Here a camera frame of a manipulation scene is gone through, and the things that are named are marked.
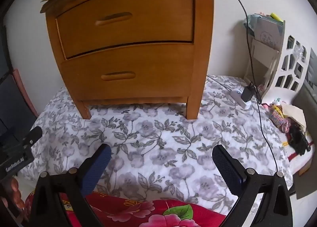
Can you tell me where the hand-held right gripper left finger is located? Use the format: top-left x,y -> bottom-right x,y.
27,143 -> 112,227

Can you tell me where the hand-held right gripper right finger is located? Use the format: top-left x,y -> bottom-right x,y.
212,144 -> 294,227

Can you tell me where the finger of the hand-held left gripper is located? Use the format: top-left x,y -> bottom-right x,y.
21,126 -> 43,148

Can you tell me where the person's left hand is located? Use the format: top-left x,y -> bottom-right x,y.
0,177 -> 26,217

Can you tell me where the dark cabinet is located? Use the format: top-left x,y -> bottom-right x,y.
0,1 -> 37,148

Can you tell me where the red floral blanket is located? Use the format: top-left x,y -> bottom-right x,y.
25,190 -> 227,227

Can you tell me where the grey floral blanket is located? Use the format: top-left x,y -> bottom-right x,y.
18,75 -> 294,211

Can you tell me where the white red striped cloth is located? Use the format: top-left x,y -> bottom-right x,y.
287,140 -> 314,175

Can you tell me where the white power strip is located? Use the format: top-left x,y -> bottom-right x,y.
230,88 -> 252,110

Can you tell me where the black garment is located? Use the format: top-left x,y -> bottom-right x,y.
287,125 -> 310,155

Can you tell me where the black charger adapter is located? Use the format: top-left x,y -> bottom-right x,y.
241,83 -> 253,102

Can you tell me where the white cut-out plastic rack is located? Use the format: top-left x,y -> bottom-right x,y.
263,34 -> 310,105

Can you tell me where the beige paper bag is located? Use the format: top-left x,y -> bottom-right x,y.
282,103 -> 307,128

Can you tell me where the wooden nightstand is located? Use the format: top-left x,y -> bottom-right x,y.
40,0 -> 218,120

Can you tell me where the teal plastic bag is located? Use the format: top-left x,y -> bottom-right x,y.
244,14 -> 258,36

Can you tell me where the black cable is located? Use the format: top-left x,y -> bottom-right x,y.
213,0 -> 279,174

